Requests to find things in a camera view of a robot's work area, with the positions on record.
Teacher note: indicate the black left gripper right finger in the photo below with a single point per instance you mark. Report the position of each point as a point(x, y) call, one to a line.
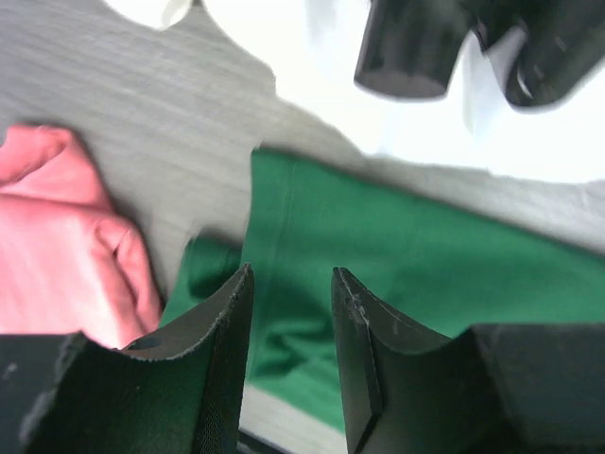
point(494, 388)

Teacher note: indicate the white t-shirt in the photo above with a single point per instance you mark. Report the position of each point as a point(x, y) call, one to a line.
point(515, 88)

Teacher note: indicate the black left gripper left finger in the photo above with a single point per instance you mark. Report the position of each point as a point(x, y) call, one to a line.
point(178, 389)

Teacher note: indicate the folded pink t-shirt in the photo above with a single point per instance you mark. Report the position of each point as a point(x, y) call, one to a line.
point(69, 262)

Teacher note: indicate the green t-shirt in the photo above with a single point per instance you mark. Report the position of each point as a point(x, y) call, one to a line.
point(442, 267)

